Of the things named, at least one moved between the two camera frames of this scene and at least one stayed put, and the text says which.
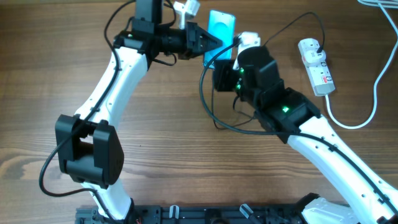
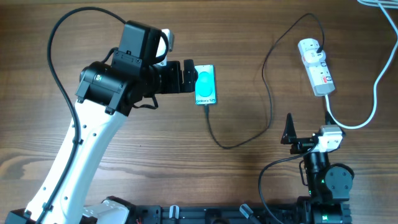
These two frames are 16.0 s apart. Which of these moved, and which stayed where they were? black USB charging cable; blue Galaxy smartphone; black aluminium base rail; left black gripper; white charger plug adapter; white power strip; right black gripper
Moved: left black gripper; black USB charging cable; blue Galaxy smartphone; right black gripper
Stayed: white power strip; black aluminium base rail; white charger plug adapter
